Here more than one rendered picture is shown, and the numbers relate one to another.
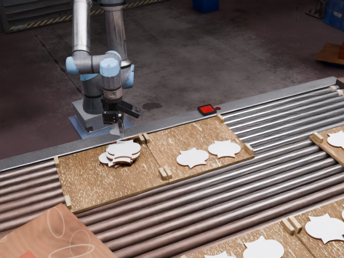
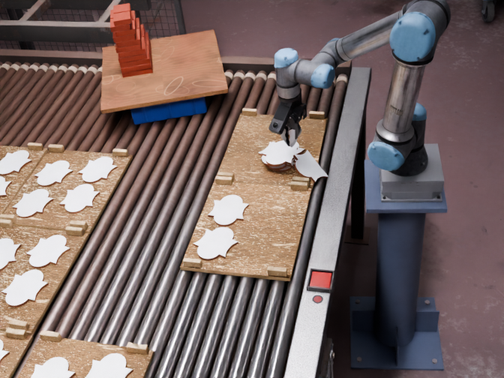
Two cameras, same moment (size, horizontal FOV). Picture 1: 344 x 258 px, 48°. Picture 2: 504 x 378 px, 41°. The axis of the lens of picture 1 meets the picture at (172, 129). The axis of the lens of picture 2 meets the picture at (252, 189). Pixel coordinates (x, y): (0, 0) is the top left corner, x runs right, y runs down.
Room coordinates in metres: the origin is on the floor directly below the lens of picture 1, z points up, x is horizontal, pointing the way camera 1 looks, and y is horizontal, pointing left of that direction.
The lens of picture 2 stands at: (2.43, -1.33, 2.48)
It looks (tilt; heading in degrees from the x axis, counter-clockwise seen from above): 41 degrees down; 129
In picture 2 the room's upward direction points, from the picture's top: 8 degrees counter-clockwise
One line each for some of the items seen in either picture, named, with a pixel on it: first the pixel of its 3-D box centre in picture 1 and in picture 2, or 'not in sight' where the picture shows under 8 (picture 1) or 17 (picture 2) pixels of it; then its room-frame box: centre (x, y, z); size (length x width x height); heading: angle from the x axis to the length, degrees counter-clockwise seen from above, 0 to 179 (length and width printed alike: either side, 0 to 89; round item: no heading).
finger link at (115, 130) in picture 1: (116, 131); (287, 131); (1.35, 0.24, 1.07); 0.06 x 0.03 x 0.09; 90
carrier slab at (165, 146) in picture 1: (196, 146); (249, 226); (1.41, -0.11, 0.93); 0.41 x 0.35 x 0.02; 112
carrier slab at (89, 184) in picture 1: (108, 171); (274, 148); (1.25, 0.28, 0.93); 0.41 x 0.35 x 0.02; 112
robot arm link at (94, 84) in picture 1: (94, 78); (406, 124); (1.73, 0.38, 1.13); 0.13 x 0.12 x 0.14; 93
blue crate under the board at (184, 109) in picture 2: not in sight; (166, 88); (0.67, 0.37, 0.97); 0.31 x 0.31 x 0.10; 43
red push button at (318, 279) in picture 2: (207, 110); (320, 280); (1.72, -0.19, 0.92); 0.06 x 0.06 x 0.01; 21
